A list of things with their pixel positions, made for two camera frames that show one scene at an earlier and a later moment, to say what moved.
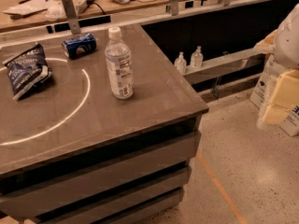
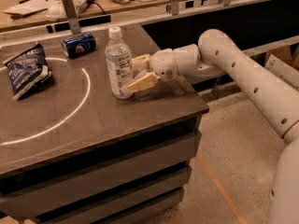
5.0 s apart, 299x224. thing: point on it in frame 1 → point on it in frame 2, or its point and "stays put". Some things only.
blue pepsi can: (80, 46) stays put
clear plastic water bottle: (118, 59) stays put
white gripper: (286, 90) → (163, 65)
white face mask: (56, 11) stays put
